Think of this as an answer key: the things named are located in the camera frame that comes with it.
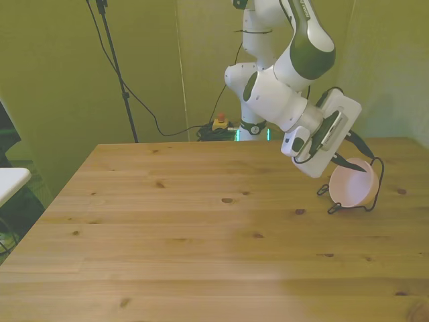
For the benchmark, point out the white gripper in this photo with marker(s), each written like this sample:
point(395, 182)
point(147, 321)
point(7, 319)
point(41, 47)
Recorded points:
point(350, 110)

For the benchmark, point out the pink plastic bowl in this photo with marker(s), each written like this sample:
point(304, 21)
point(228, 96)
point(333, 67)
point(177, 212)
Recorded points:
point(352, 188)

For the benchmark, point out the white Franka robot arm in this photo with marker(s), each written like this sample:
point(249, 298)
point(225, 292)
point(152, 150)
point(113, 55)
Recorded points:
point(268, 97)

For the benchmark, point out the yellow emergency stop button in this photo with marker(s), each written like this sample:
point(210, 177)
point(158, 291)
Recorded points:
point(221, 124)

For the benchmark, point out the black zip tie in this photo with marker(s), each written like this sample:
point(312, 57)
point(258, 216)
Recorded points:
point(254, 31)

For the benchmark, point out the white side table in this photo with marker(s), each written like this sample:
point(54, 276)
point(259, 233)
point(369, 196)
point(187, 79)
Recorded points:
point(11, 181)

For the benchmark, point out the black monitor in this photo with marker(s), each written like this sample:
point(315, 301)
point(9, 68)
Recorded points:
point(6, 134)

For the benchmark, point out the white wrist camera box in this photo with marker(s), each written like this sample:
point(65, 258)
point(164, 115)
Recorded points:
point(295, 142)

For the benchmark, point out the black tripod camera stand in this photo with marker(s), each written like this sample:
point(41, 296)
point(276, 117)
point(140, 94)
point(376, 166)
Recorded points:
point(125, 95)

